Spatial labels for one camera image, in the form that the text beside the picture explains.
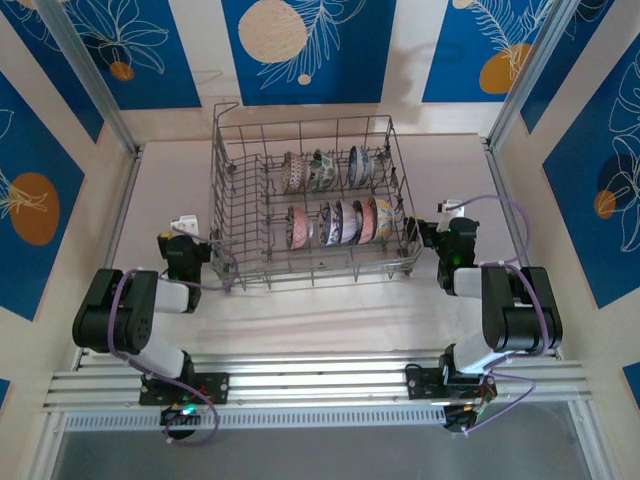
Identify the grey wire dish rack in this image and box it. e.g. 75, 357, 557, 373
208, 102, 425, 294

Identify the blue patterned bowl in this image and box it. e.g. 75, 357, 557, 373
348, 144, 376, 189

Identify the red patterned bowl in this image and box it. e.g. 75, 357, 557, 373
280, 151, 309, 196

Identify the green leaf pattern bowl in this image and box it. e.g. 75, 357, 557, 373
308, 148, 341, 193

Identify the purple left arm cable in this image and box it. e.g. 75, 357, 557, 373
107, 244, 239, 447

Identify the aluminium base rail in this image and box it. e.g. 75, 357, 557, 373
42, 352, 591, 410

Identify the aluminium frame post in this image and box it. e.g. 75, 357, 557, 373
487, 0, 576, 149
37, 0, 144, 154

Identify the white slotted cable duct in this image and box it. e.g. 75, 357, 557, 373
63, 407, 449, 432

